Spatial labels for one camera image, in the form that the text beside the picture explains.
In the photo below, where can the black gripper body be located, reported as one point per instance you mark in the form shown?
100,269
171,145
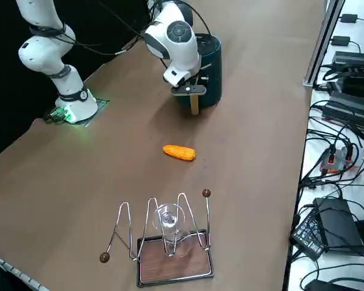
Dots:
197,89

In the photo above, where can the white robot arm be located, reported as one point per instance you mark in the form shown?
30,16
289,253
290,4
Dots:
185,54

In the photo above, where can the dark green air fryer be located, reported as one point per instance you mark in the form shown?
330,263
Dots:
213,66

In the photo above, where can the clear stemmed glass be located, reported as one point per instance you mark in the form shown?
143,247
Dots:
170,224

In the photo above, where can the small black power adapter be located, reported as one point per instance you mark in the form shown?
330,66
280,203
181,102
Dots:
340,40
349,18

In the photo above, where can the long black power supply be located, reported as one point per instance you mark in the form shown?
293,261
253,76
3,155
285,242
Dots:
349,109

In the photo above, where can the orange grey usb hub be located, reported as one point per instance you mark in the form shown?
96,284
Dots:
336,160

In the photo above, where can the large black power brick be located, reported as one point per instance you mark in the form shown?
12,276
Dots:
355,59

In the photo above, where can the black electronics box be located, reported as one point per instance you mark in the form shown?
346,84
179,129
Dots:
358,85

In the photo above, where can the black labelled power adapter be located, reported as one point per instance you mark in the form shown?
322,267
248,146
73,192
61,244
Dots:
309,239

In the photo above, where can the flat black box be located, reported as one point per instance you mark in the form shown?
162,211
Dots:
339,227

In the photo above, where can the aluminium camera pole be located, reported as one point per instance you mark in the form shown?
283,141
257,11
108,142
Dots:
324,42

